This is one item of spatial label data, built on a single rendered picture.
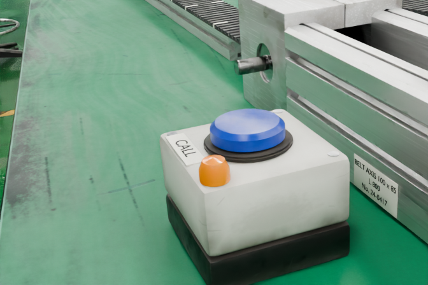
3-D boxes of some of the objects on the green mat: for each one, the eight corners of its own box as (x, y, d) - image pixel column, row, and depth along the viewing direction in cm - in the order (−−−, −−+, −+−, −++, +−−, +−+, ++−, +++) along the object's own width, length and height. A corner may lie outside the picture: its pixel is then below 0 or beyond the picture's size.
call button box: (167, 221, 39) (156, 127, 37) (309, 186, 42) (308, 95, 40) (211, 298, 32) (201, 187, 30) (379, 249, 35) (382, 144, 33)
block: (218, 104, 57) (209, -3, 53) (341, 79, 60) (342, -23, 57) (258, 141, 49) (253, 18, 45) (398, 110, 53) (403, -6, 49)
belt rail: (82, -44, 152) (80, -57, 151) (99, -46, 153) (97, -59, 152) (230, 61, 68) (228, 34, 67) (264, 55, 69) (263, 27, 68)
